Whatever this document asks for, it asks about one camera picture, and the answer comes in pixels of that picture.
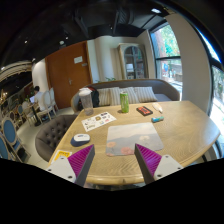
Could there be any floral grey mouse pad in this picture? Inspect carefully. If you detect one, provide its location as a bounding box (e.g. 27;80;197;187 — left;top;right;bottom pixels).
106;122;164;156

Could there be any grey tufted armchair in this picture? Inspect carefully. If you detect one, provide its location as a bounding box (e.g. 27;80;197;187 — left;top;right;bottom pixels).
35;114;76;162

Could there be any striped cushion middle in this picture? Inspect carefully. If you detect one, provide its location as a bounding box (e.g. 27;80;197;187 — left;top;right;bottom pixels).
110;87;139;106

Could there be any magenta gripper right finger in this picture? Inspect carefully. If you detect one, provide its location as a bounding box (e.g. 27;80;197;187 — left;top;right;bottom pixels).
134;144;183;184

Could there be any clear plastic shaker bottle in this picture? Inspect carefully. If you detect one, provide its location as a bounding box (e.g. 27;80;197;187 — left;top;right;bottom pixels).
79;88;93;116

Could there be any seated person white shirt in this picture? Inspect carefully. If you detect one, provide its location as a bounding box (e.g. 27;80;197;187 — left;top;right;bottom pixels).
32;86;45;111

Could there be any large window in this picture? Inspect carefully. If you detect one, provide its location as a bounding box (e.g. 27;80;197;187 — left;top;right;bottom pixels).
150;22;183;93

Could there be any grey curved sofa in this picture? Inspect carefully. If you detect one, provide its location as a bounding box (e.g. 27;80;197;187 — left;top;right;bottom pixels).
70;78;181;113

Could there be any teal small case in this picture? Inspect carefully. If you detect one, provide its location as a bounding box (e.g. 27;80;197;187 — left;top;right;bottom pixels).
151;116;164;123

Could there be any blue upholstered chair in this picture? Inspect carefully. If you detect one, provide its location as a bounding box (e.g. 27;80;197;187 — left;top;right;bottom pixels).
2;118;24;155

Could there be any yellow card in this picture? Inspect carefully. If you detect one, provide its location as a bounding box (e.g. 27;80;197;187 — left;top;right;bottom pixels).
51;150;72;164

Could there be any glass display cabinet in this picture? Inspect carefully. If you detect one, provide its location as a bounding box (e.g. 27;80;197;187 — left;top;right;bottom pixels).
118;43;148;80

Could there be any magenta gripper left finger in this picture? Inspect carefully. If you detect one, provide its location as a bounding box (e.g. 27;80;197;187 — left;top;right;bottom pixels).
47;145;95;187

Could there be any cream white small object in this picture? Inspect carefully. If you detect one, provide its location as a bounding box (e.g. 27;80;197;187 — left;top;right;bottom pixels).
152;103;163;113

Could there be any black and red card box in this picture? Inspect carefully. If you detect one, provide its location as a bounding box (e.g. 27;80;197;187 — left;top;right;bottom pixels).
137;106;153;116

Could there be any green drink can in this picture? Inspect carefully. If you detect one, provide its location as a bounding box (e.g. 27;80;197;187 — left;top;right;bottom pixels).
120;92;129;113

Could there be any orange wooden door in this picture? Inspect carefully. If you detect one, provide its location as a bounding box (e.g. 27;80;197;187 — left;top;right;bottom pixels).
45;41;92;109

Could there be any striped cushion right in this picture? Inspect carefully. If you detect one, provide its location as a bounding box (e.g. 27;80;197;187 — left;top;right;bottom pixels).
134;87;157;103

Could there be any white sticker sheet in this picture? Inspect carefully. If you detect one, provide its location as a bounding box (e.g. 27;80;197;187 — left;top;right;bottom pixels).
82;112;116;132

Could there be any white dining chair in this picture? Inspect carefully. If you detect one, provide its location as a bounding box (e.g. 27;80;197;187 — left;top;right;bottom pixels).
37;91;55;119

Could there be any striped cushion left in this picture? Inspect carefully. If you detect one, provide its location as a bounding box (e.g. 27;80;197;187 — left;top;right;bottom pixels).
98;88;110;106

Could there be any striped cushion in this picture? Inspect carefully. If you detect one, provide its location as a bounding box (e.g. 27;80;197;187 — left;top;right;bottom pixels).
134;87;157;103
110;87;139;106
98;88;110;106

